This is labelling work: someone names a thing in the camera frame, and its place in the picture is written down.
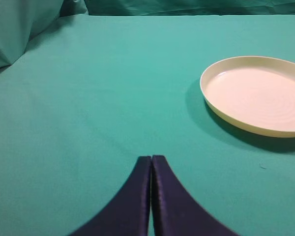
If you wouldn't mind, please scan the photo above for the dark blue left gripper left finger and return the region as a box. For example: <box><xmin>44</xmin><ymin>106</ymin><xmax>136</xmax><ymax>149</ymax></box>
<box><xmin>71</xmin><ymin>156</ymin><xmax>151</xmax><ymax>236</ymax></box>

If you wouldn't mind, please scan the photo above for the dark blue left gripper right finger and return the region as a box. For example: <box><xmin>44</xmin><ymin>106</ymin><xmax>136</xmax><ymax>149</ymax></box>
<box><xmin>151</xmin><ymin>155</ymin><xmax>237</xmax><ymax>236</ymax></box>

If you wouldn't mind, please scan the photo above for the pale yellow plastic plate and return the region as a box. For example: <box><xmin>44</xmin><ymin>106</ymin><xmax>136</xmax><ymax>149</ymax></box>
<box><xmin>199</xmin><ymin>56</ymin><xmax>295</xmax><ymax>138</ymax></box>

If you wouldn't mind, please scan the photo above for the green cloth table cover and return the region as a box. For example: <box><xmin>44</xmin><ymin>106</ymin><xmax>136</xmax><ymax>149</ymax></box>
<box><xmin>0</xmin><ymin>15</ymin><xmax>295</xmax><ymax>236</ymax></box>

